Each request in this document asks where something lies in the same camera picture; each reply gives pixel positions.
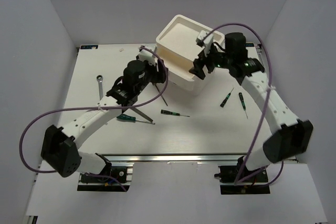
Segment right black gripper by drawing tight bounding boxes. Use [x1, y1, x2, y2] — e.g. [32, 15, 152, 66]
[189, 42, 233, 80]

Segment precision screwdriver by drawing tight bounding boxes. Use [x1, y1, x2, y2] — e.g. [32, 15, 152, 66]
[160, 110, 189, 117]
[238, 92, 248, 119]
[220, 87, 234, 108]

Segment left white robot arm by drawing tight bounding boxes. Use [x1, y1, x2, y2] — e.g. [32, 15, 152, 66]
[41, 59, 167, 182]

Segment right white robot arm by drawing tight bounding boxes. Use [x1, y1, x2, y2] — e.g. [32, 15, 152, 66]
[189, 30, 313, 182]

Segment white drawer cabinet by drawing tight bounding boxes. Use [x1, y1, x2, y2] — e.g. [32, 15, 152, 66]
[156, 15, 213, 95]

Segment grey metal file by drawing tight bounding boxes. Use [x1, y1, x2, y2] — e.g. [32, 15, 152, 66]
[130, 108, 153, 122]

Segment blue label right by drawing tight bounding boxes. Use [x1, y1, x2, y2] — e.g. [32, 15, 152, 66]
[245, 42, 255, 47]

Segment blue label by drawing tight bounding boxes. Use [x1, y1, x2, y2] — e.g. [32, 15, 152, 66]
[245, 42, 255, 47]
[80, 45, 98, 50]

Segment silver ratchet wrench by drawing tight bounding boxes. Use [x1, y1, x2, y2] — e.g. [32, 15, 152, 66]
[96, 75, 104, 100]

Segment blue label left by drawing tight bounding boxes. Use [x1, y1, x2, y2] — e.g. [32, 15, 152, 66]
[80, 45, 98, 50]

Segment yellow handle screwdriver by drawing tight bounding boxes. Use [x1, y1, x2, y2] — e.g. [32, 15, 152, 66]
[153, 83, 168, 106]

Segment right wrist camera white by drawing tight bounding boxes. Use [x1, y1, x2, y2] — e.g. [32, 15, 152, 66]
[196, 30, 213, 48]

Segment green handle screwdriver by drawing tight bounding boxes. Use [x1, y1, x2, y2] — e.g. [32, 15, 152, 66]
[117, 114, 155, 125]

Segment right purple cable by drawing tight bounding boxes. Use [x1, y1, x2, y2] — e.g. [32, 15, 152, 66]
[207, 22, 284, 187]

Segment purple cable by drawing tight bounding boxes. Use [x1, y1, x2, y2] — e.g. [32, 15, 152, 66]
[19, 46, 169, 174]
[207, 22, 284, 187]

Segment aluminium rail front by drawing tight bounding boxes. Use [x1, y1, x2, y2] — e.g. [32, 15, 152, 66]
[99, 154, 297, 163]

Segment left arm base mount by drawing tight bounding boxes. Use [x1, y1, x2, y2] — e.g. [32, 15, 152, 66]
[77, 162, 134, 193]

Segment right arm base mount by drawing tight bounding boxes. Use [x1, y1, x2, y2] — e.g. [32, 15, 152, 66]
[214, 165, 271, 196]

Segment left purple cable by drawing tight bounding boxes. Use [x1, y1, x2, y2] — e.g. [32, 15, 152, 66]
[19, 46, 169, 174]

